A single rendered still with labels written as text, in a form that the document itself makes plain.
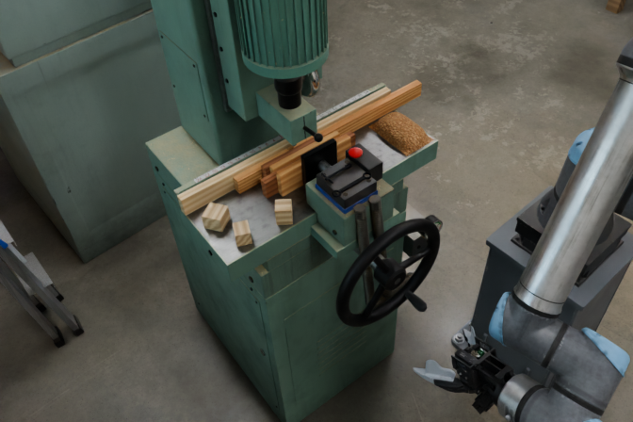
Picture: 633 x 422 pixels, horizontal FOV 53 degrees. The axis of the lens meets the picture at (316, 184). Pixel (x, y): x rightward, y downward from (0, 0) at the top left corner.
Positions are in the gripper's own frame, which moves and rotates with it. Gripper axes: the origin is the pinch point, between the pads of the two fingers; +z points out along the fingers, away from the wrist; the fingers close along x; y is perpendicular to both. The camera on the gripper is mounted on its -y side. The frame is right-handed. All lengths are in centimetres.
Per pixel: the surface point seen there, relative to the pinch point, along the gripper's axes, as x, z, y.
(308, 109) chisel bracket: -1, 29, 51
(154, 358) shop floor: 44, 100, -37
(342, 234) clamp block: 7.1, 15.0, 29.1
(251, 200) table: 16, 35, 35
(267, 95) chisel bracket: 3, 39, 55
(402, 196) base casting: -19.1, 28.0, 19.6
